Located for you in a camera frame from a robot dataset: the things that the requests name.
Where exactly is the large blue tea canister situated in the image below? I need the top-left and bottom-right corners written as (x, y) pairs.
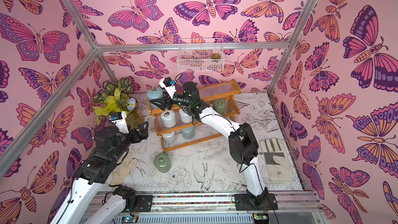
top-left (146, 87), bottom-right (163, 101)

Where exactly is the white tea canister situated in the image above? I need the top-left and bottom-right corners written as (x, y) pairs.
top-left (179, 108), bottom-right (193, 123)
top-left (161, 110), bottom-right (177, 128)

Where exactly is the large green tea canister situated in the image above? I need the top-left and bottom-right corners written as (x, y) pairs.
top-left (154, 153), bottom-right (172, 173)

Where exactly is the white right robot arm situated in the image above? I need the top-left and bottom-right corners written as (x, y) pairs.
top-left (150, 77), bottom-right (268, 198)

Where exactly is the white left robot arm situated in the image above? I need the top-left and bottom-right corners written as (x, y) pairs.
top-left (51, 121), bottom-right (148, 224)

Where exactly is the white canister bottom shelf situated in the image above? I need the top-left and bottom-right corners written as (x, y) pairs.
top-left (162, 132), bottom-right (176, 144)

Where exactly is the wooden three-tier shelf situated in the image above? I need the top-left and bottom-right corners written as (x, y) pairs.
top-left (147, 77), bottom-right (241, 152)

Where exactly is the blue canister bottom shelf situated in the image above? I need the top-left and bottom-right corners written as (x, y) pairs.
top-left (181, 126), bottom-right (195, 140)

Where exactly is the beige work glove left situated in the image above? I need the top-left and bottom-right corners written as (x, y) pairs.
top-left (109, 149), bottom-right (138, 187)

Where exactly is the clear vase with plants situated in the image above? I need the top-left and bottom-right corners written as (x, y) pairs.
top-left (93, 76), bottom-right (145, 128)

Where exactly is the small plant in basket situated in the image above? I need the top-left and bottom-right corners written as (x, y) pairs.
top-left (211, 53), bottom-right (221, 60)

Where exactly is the white grey work glove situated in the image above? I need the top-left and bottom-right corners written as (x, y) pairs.
top-left (261, 137), bottom-right (295, 183)

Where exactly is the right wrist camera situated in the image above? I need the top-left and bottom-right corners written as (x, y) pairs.
top-left (159, 77), bottom-right (177, 98)

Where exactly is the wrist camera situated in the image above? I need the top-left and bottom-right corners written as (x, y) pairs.
top-left (159, 77), bottom-right (177, 98)
top-left (108, 111), bottom-right (129, 134)

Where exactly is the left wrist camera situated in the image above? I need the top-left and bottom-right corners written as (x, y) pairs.
top-left (108, 111), bottom-right (129, 134)

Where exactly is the white wire basket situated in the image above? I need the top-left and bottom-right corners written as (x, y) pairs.
top-left (176, 38), bottom-right (225, 73)

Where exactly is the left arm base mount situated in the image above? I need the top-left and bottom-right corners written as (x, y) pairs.
top-left (112, 186), bottom-right (153, 212)

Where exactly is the front aluminium rail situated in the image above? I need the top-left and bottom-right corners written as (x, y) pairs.
top-left (83, 191), bottom-right (321, 215)

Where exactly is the aluminium frame rail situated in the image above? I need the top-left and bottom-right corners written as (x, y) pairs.
top-left (1, 49), bottom-right (98, 177)

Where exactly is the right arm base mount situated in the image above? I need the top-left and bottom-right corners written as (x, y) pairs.
top-left (233, 194), bottom-right (278, 211)

